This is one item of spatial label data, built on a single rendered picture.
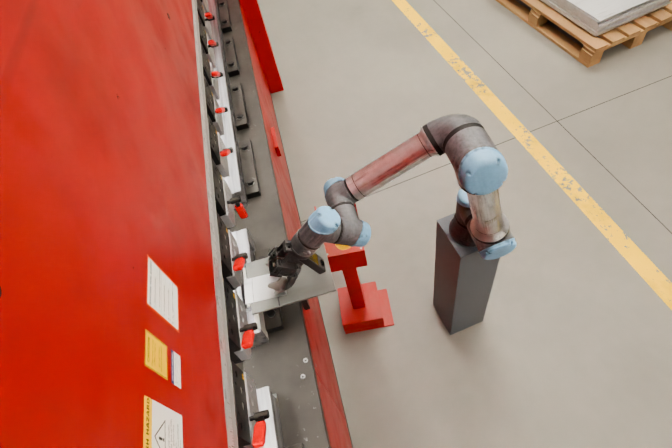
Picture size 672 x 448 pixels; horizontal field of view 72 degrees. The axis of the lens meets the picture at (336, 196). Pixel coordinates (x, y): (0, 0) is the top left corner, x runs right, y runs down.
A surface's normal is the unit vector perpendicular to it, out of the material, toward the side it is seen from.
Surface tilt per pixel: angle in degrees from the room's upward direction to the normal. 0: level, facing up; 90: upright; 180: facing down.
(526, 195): 0
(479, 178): 82
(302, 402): 0
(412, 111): 0
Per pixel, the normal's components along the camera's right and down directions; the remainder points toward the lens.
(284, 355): -0.15, -0.59
